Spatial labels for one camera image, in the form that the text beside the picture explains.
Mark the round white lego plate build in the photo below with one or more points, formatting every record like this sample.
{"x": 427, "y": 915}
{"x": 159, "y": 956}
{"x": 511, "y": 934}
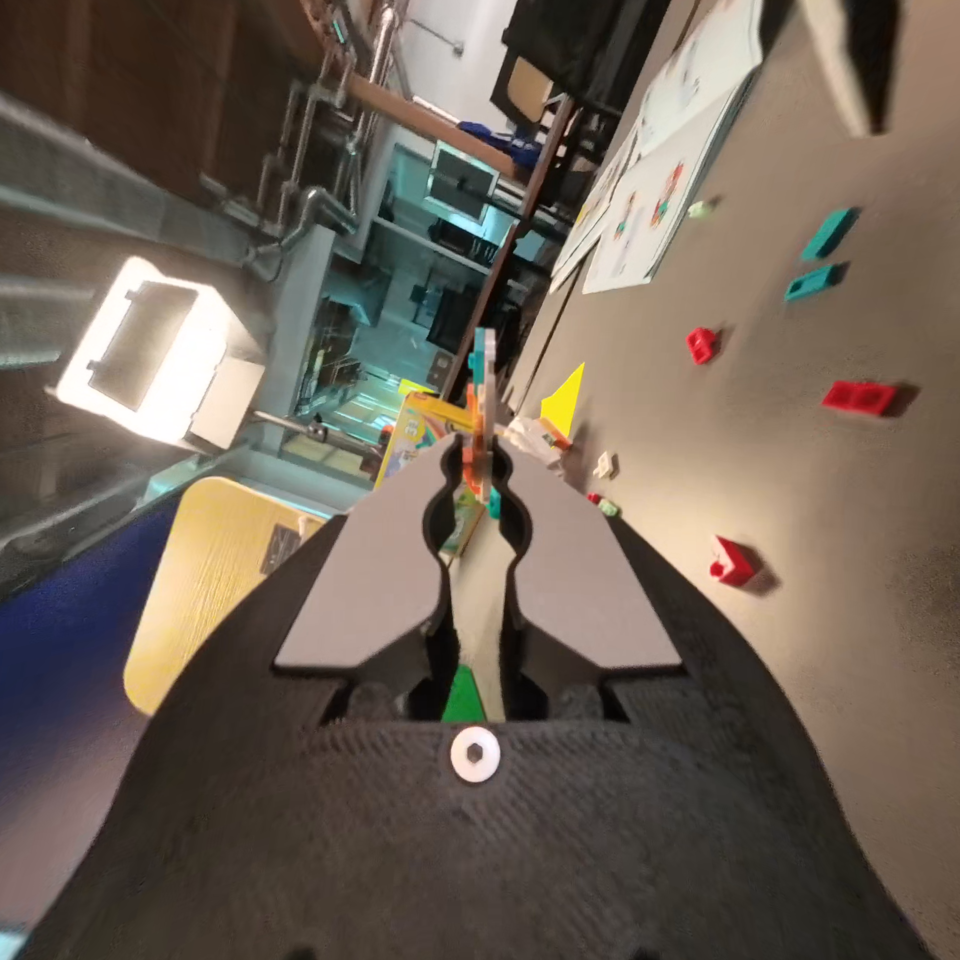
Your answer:
{"x": 487, "y": 390}

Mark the white lego unicorn build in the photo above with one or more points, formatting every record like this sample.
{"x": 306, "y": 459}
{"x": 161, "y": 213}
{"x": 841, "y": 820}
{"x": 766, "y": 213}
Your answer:
{"x": 536, "y": 442}

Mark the teal lego tile hollow side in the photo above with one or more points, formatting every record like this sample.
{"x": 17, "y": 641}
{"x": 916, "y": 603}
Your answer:
{"x": 832, "y": 276}

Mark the open instruction booklet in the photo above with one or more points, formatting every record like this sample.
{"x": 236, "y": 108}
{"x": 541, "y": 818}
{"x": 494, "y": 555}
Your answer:
{"x": 697, "y": 90}

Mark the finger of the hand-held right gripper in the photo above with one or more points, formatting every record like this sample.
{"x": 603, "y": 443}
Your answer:
{"x": 832, "y": 45}

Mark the red two-stud lego brick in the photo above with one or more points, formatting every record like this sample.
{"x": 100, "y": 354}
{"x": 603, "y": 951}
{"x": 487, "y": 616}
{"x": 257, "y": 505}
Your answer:
{"x": 840, "y": 394}

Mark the blue cloth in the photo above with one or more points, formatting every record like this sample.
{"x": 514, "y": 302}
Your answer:
{"x": 517, "y": 146}

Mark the colourful lego box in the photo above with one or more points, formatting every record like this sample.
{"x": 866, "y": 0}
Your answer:
{"x": 409, "y": 442}

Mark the metal duct pipes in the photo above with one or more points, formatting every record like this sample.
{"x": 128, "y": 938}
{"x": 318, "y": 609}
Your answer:
{"x": 315, "y": 202}

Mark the long wooden table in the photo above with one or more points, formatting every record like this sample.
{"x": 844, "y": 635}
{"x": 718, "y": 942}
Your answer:
{"x": 517, "y": 225}

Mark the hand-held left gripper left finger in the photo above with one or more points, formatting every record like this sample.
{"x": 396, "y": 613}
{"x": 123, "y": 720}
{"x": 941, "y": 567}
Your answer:
{"x": 360, "y": 592}

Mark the dark blue partition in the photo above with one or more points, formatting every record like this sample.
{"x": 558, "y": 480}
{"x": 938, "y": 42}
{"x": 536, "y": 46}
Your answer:
{"x": 60, "y": 675}

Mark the bright light panel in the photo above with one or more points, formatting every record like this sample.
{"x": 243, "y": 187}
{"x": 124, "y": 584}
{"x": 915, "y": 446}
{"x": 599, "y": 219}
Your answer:
{"x": 82, "y": 375}

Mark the small red lego piece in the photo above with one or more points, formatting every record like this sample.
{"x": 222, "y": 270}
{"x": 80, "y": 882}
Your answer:
{"x": 739, "y": 559}
{"x": 697, "y": 349}

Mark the yellow paper sheet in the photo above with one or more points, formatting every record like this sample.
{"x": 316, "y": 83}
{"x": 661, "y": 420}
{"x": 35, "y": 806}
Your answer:
{"x": 566, "y": 405}

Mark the small instruction leaflet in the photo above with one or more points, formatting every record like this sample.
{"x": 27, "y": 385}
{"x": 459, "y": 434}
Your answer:
{"x": 592, "y": 217}

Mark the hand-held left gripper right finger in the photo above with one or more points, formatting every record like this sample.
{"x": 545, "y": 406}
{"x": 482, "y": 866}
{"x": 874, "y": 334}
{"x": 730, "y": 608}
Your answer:
{"x": 592, "y": 600}

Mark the white lego brick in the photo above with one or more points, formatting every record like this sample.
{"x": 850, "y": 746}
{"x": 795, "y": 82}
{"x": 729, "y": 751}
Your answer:
{"x": 604, "y": 465}

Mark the green board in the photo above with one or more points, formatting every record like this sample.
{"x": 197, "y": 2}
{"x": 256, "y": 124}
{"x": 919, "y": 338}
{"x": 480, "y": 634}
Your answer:
{"x": 461, "y": 701}

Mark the teal lego tile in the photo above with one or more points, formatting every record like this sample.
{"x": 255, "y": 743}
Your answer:
{"x": 829, "y": 234}

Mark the black cabinet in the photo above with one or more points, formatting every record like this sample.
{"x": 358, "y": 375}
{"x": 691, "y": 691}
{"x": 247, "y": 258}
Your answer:
{"x": 585, "y": 45}

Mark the wooden chair with white frame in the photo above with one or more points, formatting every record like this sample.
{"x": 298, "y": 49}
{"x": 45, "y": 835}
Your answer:
{"x": 210, "y": 585}

